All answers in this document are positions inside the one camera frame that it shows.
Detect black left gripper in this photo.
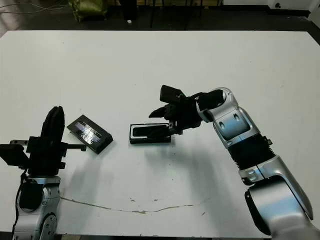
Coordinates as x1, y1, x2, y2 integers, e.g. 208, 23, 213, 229
9, 106, 87, 176

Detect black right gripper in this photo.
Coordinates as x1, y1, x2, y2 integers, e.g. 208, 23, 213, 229
148, 93, 202, 135

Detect slim black camera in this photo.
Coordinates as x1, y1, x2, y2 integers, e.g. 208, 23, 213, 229
132, 125, 168, 138

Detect black box lid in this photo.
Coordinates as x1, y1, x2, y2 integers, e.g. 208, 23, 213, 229
66, 114, 114, 155

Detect black box with white insert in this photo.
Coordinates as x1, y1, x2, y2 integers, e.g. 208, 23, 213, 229
129, 122, 173, 145

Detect black metal chair legs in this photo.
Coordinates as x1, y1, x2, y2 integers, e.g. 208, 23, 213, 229
149, 0, 203, 30

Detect olive green bag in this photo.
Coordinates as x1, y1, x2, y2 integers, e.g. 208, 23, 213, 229
68, 0, 108, 22

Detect white cabinet with black knob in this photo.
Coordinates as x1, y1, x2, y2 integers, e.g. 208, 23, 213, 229
268, 0, 320, 17

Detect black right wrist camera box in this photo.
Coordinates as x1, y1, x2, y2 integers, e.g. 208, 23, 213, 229
159, 84, 186, 105

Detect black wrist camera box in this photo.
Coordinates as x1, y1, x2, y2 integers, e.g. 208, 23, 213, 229
159, 84, 186, 105
0, 144, 31, 168

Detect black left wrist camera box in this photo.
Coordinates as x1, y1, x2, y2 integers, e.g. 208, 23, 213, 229
0, 144, 31, 168

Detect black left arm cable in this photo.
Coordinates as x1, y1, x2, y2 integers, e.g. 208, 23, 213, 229
12, 172, 28, 233

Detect white floor cables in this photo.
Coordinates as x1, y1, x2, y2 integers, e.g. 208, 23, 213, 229
0, 1, 71, 15

